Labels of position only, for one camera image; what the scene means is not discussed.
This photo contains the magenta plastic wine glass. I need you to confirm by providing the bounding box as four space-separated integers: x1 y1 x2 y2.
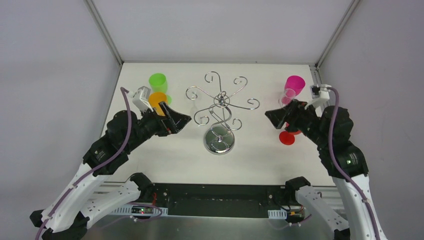
284 75 306 96

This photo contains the red plastic wine glass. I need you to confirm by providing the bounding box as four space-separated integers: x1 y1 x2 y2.
278 123 302 146

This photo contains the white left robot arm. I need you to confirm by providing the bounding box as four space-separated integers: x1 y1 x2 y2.
30 102 191 240

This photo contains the green plastic wine glass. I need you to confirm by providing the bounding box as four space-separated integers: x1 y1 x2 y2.
148 73 172 105

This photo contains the clear wine glass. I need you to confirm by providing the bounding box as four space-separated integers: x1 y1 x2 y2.
278 88 296 107

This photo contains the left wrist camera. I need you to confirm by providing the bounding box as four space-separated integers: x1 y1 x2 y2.
129 86 153 114

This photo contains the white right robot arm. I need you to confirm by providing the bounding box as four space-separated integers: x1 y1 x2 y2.
265 99 387 240

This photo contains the orange plastic wine glass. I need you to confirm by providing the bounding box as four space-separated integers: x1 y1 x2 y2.
148 92 168 116

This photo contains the chrome wine glass rack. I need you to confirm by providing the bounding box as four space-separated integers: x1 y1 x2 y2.
185 71 261 156

